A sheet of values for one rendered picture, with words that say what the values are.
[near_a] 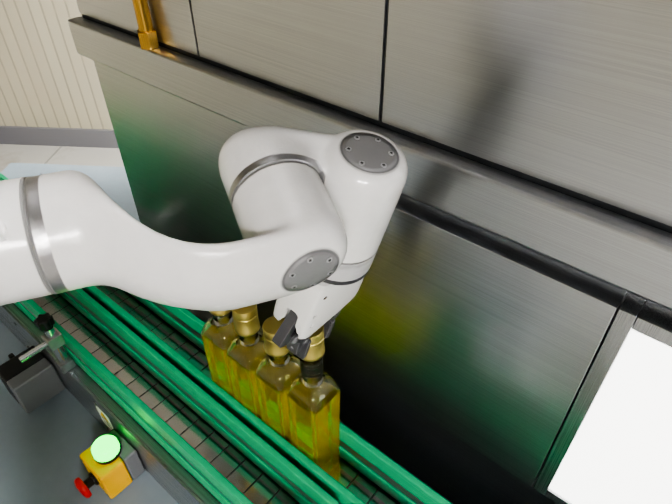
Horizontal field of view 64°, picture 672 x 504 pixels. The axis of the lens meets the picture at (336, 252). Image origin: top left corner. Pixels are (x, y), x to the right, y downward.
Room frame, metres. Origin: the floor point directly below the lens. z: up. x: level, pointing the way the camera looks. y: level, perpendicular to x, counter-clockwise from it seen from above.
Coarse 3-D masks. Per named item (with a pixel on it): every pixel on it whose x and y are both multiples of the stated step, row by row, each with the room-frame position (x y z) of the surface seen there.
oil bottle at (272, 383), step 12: (264, 360) 0.47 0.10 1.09; (264, 372) 0.46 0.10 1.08; (276, 372) 0.45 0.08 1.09; (288, 372) 0.45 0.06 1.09; (300, 372) 0.46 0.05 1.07; (264, 384) 0.45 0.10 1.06; (276, 384) 0.44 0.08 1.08; (288, 384) 0.45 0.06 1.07; (264, 396) 0.46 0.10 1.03; (276, 396) 0.44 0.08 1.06; (264, 408) 0.46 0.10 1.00; (276, 408) 0.44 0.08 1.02; (264, 420) 0.46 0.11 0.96; (276, 420) 0.44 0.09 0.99; (288, 420) 0.44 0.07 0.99; (288, 432) 0.44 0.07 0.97
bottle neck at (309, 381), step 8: (320, 360) 0.43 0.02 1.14; (304, 368) 0.43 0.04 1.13; (312, 368) 0.43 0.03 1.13; (320, 368) 0.43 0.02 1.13; (304, 376) 0.43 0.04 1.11; (312, 376) 0.43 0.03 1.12; (320, 376) 0.43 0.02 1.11; (304, 384) 0.43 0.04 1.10; (312, 384) 0.43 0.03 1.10; (320, 384) 0.43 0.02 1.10
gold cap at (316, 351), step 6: (318, 330) 0.43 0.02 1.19; (312, 336) 0.43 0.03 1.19; (318, 336) 0.43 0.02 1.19; (312, 342) 0.42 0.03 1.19; (318, 342) 0.43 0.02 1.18; (312, 348) 0.42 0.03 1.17; (318, 348) 0.43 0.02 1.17; (324, 348) 0.44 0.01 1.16; (312, 354) 0.42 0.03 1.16; (318, 354) 0.43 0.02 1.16; (306, 360) 0.42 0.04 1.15; (312, 360) 0.42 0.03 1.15
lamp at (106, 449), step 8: (96, 440) 0.49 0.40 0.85; (104, 440) 0.49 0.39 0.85; (112, 440) 0.49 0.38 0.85; (96, 448) 0.48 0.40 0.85; (104, 448) 0.48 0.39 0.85; (112, 448) 0.48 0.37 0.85; (120, 448) 0.49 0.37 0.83; (96, 456) 0.47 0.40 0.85; (104, 456) 0.47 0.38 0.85; (112, 456) 0.47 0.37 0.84; (104, 464) 0.47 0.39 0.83
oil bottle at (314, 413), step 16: (336, 384) 0.44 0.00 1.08; (288, 400) 0.43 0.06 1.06; (304, 400) 0.41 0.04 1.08; (320, 400) 0.41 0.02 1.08; (336, 400) 0.43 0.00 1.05; (288, 416) 0.43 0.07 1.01; (304, 416) 0.41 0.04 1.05; (320, 416) 0.41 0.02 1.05; (336, 416) 0.43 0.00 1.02; (304, 432) 0.41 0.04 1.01; (320, 432) 0.41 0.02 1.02; (336, 432) 0.43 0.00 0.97; (304, 448) 0.41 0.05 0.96; (320, 448) 0.41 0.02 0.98; (336, 448) 0.43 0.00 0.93; (320, 464) 0.41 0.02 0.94
